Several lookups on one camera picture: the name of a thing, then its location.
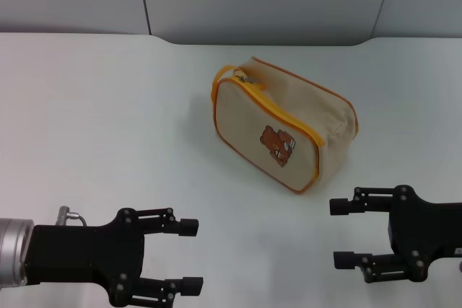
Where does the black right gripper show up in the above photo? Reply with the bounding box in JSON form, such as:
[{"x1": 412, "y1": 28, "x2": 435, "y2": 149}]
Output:
[{"x1": 328, "y1": 184, "x2": 462, "y2": 284}]

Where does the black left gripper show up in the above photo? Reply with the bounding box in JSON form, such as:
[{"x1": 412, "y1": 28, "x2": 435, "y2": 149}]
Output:
[{"x1": 24, "y1": 208, "x2": 204, "y2": 307}]

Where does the beige food bag orange trim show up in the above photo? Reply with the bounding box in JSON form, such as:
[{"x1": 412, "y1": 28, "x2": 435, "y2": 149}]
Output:
[{"x1": 210, "y1": 56, "x2": 359, "y2": 195}]

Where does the silver metal zipper pull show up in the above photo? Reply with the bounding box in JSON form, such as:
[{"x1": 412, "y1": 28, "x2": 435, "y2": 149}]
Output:
[{"x1": 236, "y1": 74, "x2": 267, "y2": 88}]

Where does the silver left wrist cable connector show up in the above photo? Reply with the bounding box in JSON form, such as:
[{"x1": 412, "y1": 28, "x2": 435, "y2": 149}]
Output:
[{"x1": 58, "y1": 206, "x2": 88, "y2": 228}]

